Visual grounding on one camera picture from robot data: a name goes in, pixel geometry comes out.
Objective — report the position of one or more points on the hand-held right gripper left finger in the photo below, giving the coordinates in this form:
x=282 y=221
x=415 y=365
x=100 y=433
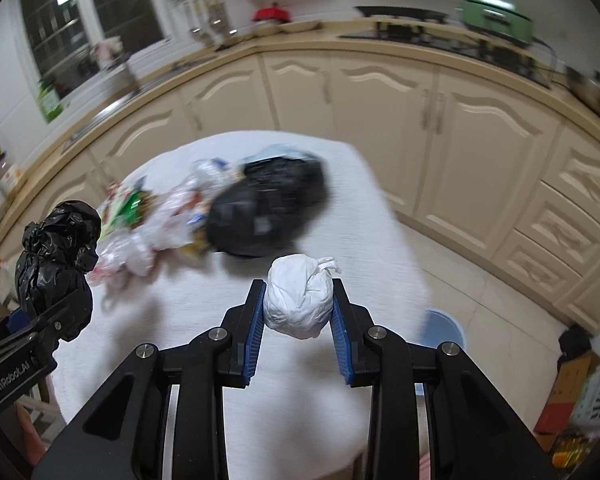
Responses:
x=256 y=340

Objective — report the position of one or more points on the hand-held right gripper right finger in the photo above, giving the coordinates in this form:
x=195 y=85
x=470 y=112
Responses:
x=341 y=345

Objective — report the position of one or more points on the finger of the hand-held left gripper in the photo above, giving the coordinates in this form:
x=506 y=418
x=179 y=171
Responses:
x=62 y=312
x=19 y=321

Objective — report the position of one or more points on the white plastic bag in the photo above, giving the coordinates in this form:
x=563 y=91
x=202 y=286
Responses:
x=125 y=255
x=295 y=300

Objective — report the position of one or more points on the small black plastic bag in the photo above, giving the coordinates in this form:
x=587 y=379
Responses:
x=55 y=250

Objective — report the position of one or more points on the crumpled white plastic bag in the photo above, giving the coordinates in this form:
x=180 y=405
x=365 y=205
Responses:
x=125 y=255

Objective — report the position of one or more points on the blue bin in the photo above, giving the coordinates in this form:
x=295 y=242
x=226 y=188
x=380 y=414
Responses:
x=445 y=330

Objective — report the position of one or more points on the green snack wrapper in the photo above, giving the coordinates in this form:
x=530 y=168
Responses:
x=132 y=207

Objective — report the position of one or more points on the large black plastic bag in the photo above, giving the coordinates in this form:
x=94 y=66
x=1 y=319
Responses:
x=265 y=210

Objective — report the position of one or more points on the white orange container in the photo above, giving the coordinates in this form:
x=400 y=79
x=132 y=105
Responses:
x=12 y=180

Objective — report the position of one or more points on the round white-covered table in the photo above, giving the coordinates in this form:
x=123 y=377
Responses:
x=330 y=200

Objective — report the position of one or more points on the clear plastic bag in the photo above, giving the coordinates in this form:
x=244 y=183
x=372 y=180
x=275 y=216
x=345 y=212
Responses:
x=180 y=210

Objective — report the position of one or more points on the green bottle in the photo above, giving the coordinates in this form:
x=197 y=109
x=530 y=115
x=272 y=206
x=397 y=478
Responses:
x=50 y=102

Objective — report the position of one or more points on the brown cardboard box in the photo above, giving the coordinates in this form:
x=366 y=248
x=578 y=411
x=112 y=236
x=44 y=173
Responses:
x=565 y=390

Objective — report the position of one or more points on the black cloth bundle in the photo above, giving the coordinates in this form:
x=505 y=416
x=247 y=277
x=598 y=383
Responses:
x=575 y=342

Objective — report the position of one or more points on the metal faucet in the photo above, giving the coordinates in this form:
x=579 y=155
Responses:
x=127 y=65

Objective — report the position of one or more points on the cream kitchen cabinets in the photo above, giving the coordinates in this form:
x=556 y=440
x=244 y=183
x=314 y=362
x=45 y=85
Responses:
x=480 y=125

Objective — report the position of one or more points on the white printed carton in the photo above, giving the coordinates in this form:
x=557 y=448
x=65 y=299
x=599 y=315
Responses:
x=597 y=400

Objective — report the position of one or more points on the pink white cup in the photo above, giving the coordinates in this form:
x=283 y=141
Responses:
x=107 y=52

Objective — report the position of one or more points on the kitchen window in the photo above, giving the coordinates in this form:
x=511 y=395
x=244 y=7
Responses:
x=55 y=20

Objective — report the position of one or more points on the tan kitchen countertop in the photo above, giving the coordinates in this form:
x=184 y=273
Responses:
x=330 y=41

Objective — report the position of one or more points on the cream plate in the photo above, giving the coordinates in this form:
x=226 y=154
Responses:
x=295 y=27

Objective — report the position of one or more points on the black gas stove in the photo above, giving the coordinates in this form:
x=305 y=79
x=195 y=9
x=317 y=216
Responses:
x=455 y=42

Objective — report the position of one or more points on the red pot lid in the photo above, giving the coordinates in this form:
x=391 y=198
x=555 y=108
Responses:
x=272 y=12

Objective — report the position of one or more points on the black frying pan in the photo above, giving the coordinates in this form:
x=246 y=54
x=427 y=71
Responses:
x=405 y=12

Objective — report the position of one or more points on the hanging utensil rack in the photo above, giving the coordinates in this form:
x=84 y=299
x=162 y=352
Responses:
x=200 y=0

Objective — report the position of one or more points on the green pot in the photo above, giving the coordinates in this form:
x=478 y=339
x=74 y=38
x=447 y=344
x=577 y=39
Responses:
x=495 y=17

